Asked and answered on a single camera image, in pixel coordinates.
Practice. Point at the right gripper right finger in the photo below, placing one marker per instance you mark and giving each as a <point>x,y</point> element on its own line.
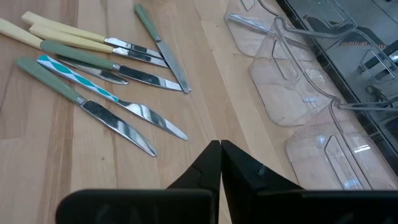
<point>264,202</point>

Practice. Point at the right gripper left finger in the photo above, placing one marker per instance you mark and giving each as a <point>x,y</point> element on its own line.
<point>186,205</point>

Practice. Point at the teal white patterned knife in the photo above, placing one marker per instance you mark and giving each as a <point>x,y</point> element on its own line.
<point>248,22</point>
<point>77,77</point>

